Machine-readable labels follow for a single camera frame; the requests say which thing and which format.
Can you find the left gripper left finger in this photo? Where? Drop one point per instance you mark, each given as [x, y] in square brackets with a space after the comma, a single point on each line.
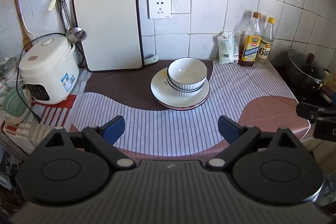
[101, 140]

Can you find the white rice cooker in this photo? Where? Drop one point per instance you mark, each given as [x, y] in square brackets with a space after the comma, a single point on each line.
[49, 70]

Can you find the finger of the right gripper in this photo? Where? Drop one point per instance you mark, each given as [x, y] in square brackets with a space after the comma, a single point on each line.
[307, 111]

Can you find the pink rabbit plate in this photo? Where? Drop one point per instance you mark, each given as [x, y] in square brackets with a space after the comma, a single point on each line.
[183, 109]

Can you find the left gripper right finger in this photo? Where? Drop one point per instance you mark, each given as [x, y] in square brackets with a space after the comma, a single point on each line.
[242, 141]

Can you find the black pot with lid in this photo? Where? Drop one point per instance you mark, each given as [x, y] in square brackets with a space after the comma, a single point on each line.
[305, 77]

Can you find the green strainer basket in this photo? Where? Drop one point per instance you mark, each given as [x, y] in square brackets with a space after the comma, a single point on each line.
[13, 104]

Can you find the wooden spatula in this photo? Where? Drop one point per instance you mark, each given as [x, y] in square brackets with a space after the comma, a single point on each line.
[28, 36]

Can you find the cooking wine bottle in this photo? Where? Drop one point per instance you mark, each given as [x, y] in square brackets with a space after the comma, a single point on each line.
[249, 45]

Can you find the white wall socket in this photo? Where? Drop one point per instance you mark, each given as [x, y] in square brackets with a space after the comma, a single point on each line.
[159, 9]

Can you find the white salt bag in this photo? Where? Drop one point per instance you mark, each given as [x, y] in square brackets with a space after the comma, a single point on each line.
[228, 45]

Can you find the red striped cloth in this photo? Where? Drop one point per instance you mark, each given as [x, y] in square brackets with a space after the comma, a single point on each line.
[29, 133]

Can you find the white knife handle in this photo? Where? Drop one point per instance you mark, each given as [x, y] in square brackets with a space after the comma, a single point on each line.
[151, 60]

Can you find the white cutting board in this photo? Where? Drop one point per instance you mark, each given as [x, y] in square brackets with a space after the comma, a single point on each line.
[113, 29]

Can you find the white vinegar bottle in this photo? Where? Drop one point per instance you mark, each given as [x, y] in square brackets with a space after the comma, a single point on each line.
[267, 38]

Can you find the steel ladle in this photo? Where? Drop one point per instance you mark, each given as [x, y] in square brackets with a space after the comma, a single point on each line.
[73, 33]

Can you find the white sun plate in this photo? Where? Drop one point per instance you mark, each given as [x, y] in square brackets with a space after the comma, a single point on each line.
[173, 98]

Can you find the white ribbed bowl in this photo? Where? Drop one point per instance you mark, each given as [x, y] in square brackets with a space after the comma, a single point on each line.
[186, 87]
[185, 93]
[187, 70]

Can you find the striped pink table mat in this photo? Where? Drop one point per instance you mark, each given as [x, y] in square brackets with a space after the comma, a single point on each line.
[247, 95]

